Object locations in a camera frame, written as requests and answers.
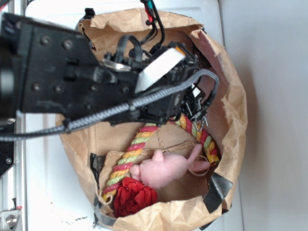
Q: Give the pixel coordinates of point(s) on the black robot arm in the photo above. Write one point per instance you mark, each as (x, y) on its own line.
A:
(49, 69)

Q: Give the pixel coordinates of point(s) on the black tape strip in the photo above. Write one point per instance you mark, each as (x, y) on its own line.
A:
(219, 187)

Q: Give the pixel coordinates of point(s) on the black mounting plate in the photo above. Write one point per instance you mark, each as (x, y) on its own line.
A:
(7, 150)

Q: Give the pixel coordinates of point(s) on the brown paper bag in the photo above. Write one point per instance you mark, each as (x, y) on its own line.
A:
(94, 151)

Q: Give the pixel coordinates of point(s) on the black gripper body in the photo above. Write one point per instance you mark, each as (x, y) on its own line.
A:
(157, 86)

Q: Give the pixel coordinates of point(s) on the aluminium frame rail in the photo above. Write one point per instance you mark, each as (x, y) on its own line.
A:
(13, 207)

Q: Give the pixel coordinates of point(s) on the pink felt mouse toy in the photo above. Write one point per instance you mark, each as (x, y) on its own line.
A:
(162, 169)

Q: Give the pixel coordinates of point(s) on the red crumpled paper flower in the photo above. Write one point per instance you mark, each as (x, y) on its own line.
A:
(132, 196)

